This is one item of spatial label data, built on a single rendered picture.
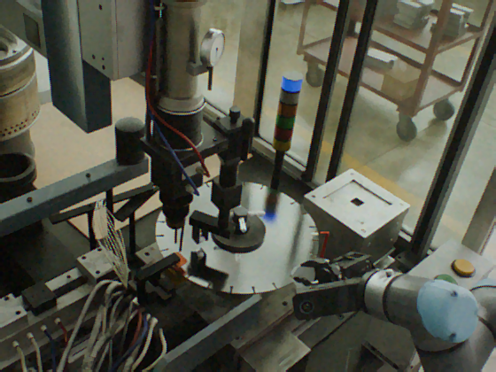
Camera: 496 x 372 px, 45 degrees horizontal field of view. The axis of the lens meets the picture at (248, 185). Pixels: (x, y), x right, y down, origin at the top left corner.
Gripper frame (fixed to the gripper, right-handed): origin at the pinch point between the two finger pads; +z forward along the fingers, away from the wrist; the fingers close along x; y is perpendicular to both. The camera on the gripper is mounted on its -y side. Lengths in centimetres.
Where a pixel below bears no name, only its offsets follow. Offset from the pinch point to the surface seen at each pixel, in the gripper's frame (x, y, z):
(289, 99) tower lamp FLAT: 29.6, 22.9, 22.5
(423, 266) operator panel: -10.0, 32.9, 1.5
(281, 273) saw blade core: -0.7, 1.2, 5.9
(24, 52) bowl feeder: 53, -21, 60
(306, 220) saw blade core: 4.8, 14.9, 14.2
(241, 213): 10.9, -0.1, 13.5
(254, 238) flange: 5.4, 1.3, 13.1
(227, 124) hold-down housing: 29.6, -8.0, -3.2
